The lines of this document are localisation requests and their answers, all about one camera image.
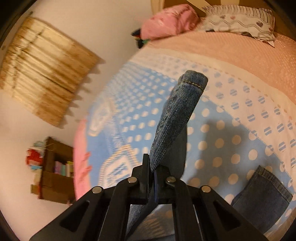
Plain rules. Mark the blue pink patterned bed sheet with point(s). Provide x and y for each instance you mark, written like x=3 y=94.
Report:
x=245 y=117

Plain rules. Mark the pink folded blanket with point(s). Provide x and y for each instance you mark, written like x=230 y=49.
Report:
x=170 y=22

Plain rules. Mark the cream brown bed headboard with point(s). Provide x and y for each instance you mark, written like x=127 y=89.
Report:
x=158 y=5

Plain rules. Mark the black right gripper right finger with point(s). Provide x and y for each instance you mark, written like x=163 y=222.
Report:
x=200 y=213

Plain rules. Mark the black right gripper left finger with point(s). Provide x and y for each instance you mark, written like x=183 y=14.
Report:
x=101 y=214

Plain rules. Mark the dark brown wooden desk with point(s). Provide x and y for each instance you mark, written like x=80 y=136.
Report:
x=53 y=185

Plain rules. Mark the dark blue denim jeans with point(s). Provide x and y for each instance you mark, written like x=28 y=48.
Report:
x=263 y=200

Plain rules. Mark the stack of colourful books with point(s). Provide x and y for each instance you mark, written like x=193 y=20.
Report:
x=66 y=169

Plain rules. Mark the white heart patterned pillow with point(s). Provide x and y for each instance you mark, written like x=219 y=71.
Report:
x=257 y=23

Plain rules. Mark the beige gold window curtain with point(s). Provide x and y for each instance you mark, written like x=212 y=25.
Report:
x=42 y=69

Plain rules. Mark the red gift bag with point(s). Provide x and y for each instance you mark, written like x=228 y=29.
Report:
x=33 y=157

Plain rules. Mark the dark clothes behind blanket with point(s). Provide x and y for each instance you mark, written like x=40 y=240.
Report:
x=139 y=41

